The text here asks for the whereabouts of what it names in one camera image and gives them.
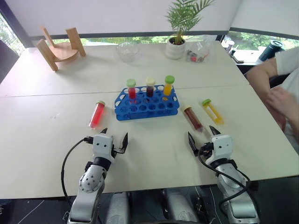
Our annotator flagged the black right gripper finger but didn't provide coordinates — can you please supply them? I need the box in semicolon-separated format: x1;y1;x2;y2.
187;132;199;156
208;125;221;137

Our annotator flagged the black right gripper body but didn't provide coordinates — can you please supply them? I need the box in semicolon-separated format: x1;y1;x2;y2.
195;142;214;158

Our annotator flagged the red tube green cap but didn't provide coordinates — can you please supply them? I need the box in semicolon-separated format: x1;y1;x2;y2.
126;78;137;100
88;100;107;129

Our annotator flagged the yellow tube green cap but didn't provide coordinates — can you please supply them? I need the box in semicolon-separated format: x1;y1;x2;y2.
201;98;225;126

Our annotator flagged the dark brown tube cream cap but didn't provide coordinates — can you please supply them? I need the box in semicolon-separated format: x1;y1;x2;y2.
182;105;204;132
145;77;157;98

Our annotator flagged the blue test tube rack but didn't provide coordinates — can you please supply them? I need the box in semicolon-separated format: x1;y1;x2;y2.
114;85;179;122

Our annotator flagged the orange tube green cap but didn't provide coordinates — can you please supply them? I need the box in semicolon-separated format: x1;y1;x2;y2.
163;75;176;97

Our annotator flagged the person's hand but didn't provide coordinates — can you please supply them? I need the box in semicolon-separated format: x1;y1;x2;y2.
265;86;297;122

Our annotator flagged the clear plastic bag of parts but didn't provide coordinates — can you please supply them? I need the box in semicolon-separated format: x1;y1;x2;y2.
185;36;214;64

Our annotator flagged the clear glass bowl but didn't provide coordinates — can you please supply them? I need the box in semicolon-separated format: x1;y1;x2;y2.
115;42;140;63

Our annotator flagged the white cup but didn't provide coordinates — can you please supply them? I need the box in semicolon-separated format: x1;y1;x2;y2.
221;39;235;52

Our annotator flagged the white plant pot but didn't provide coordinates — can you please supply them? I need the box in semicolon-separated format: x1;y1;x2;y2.
165;36;187;60

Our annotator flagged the wooden stand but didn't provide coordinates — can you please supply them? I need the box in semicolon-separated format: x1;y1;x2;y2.
36;26;87;72

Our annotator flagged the dark green bottle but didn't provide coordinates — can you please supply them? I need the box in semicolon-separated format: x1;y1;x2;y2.
258;40;286;63

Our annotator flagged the person's white shirt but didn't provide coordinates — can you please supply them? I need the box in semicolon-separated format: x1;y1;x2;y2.
274;46;299;150

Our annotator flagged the green palm plant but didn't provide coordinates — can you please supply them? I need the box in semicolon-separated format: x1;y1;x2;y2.
164;0;216;45

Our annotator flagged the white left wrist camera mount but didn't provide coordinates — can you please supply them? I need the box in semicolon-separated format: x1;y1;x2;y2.
93;134;115;162

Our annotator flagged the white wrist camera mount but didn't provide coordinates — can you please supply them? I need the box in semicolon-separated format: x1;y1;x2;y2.
93;134;115;162
210;134;233;164

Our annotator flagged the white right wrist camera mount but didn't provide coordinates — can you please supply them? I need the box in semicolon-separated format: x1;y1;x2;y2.
210;134;233;164

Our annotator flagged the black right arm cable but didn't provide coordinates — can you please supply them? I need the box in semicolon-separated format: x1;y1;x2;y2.
198;149;253;203

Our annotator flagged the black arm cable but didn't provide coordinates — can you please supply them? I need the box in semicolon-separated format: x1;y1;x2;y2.
198;149;253;203
61;136;94;206

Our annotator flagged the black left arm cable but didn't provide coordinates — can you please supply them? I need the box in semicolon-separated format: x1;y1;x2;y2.
61;136;94;206

